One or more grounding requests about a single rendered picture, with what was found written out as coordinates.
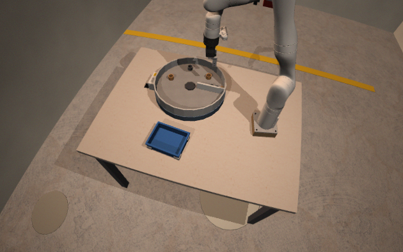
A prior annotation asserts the blue open crate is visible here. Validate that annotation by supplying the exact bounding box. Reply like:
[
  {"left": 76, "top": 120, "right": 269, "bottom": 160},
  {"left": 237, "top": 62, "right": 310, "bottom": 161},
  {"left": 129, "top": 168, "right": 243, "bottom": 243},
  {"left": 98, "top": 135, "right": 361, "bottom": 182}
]
[{"left": 145, "top": 122, "right": 190, "bottom": 160}]

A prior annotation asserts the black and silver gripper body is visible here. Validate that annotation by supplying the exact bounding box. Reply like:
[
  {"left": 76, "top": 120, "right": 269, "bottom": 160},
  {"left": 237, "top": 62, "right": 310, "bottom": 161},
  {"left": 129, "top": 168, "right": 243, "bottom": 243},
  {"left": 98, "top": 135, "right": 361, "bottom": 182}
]
[{"left": 203, "top": 26, "right": 228, "bottom": 58}]

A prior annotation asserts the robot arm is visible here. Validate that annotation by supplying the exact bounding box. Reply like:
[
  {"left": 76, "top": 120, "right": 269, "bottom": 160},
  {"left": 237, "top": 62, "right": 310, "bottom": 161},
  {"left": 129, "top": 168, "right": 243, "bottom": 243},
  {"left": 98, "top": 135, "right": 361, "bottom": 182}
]
[{"left": 203, "top": 0, "right": 297, "bottom": 129}]

